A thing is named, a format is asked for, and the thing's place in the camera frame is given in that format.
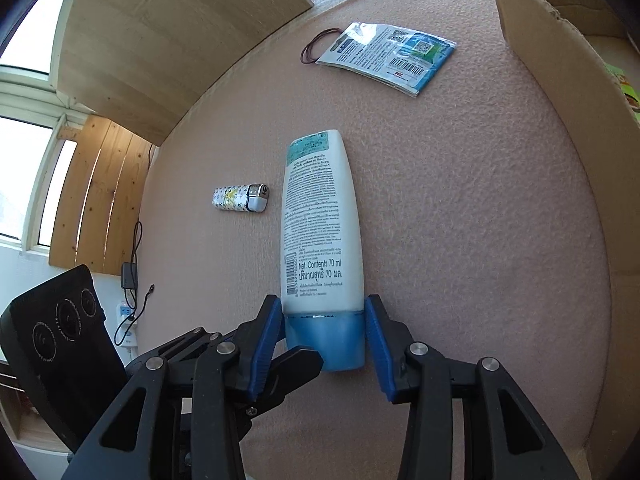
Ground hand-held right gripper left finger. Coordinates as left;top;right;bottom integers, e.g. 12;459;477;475
65;294;283;480

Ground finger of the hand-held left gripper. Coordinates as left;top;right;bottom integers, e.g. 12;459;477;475
255;347;323;406
125;326;224;367

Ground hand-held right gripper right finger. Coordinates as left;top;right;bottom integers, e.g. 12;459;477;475
364;295;581;480

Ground white lotion tube blue cap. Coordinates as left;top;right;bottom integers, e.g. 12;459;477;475
280;130;367;372

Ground cardboard box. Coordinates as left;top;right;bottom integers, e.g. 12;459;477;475
481;0;640;461

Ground wooden slat panel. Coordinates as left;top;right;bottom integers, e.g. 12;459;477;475
49;115;153;276

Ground white patterned lighter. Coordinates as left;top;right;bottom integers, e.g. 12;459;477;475
212;183;271;213

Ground light wooden board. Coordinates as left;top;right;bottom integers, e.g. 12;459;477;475
50;0;315;147

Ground clear plastic toothbrush packet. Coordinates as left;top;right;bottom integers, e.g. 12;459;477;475
316;21;458;98

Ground brown hair ties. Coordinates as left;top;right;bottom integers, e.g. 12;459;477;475
301;27;346;65

